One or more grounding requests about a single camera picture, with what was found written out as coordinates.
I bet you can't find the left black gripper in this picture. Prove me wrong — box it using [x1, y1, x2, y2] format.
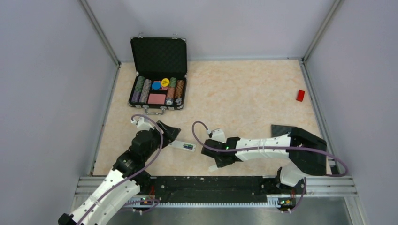
[143, 120, 181, 160]

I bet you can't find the white remote control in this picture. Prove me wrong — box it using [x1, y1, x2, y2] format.
[169, 140, 196, 152]

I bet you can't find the white battery cover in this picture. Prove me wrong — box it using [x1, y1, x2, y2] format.
[208, 165, 219, 172]

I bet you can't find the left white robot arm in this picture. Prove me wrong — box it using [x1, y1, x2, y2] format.
[58, 114, 181, 225]

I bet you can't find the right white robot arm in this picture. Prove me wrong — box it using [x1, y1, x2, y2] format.
[201, 127, 327, 193]

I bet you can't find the pink playing card deck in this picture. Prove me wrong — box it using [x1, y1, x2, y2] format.
[147, 93, 166, 105]

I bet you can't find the blue round chip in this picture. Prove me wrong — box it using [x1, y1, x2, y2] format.
[151, 81, 161, 90]

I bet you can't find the yellow round chip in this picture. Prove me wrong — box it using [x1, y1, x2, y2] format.
[161, 78, 170, 88]

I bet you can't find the black poker chip case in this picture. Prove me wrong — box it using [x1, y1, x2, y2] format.
[128, 36, 188, 112]

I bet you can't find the dark grey building baseplate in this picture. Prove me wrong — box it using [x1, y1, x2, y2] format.
[271, 124, 294, 137]

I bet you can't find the red building brick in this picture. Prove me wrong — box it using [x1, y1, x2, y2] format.
[296, 90, 306, 102]

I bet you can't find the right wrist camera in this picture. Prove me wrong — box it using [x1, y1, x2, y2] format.
[208, 128, 227, 143]

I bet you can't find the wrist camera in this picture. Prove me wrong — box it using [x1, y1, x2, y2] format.
[208, 128, 227, 143]
[131, 116, 155, 131]

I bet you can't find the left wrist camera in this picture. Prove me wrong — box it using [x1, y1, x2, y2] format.
[131, 116, 155, 131]

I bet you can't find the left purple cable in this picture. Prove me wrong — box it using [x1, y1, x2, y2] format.
[76, 114, 164, 225]

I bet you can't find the purple cable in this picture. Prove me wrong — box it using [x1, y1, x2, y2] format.
[76, 114, 164, 225]
[191, 120, 350, 213]

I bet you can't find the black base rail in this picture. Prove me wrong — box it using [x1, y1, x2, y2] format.
[74, 175, 358, 213]

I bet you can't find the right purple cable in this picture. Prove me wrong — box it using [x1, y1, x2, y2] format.
[191, 120, 350, 213]

